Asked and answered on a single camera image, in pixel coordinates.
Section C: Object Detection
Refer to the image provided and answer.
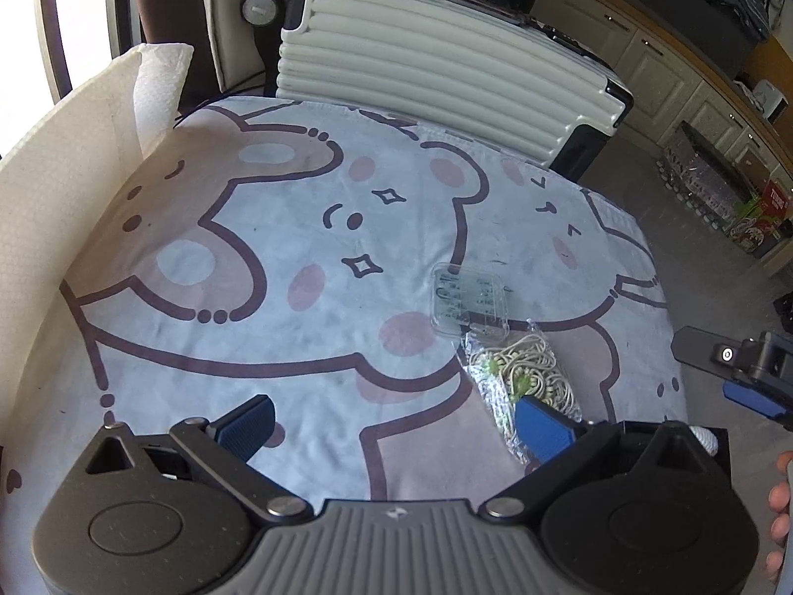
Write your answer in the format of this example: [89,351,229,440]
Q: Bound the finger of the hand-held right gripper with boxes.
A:
[672,325,762,380]
[722,377,793,433]

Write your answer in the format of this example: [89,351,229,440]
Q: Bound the pack of water bottles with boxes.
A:
[655,121,755,229]

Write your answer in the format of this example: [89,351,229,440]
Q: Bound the black cardboard box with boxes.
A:
[585,419,733,485]

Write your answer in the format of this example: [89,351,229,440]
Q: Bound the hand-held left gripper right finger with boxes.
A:
[482,395,704,520]

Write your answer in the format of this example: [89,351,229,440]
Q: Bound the person's right hand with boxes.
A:
[766,450,793,580]

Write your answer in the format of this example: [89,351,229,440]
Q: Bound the white countertop appliance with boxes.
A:
[751,78,792,123]

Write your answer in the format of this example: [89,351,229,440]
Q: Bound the cream ribbed suitcase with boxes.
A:
[241,0,636,179]

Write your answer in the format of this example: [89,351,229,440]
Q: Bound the green printed carton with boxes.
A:
[727,198,783,256]

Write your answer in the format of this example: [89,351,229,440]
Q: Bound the white paper towel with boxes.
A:
[132,42,197,151]

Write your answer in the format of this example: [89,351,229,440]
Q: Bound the clear plastic case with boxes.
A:
[429,263,512,343]

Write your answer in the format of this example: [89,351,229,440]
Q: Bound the cream kitchen cabinets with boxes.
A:
[531,0,793,199]

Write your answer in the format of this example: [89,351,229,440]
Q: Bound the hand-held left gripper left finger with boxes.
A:
[85,395,314,520]

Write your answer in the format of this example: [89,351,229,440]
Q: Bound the red beer carton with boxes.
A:
[759,178,793,219]

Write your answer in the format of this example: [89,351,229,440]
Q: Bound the crochet pastel bunny toy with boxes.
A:
[689,424,721,458]

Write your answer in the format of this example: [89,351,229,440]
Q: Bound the clear bag of beaded cord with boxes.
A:
[461,319,584,467]

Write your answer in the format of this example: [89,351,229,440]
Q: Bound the bear printed blanket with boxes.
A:
[0,96,690,595]

